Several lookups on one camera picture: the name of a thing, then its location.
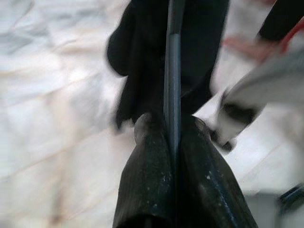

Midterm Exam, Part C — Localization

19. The black logo polo shirt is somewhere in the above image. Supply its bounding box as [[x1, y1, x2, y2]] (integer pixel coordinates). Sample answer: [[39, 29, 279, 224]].
[[105, 0, 230, 130]]

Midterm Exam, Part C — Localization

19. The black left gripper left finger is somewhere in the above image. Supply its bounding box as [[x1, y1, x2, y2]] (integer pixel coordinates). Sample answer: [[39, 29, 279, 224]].
[[114, 113, 175, 228]]

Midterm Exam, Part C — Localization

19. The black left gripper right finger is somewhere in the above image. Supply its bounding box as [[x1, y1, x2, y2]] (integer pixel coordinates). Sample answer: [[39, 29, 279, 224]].
[[177, 115, 258, 228]]

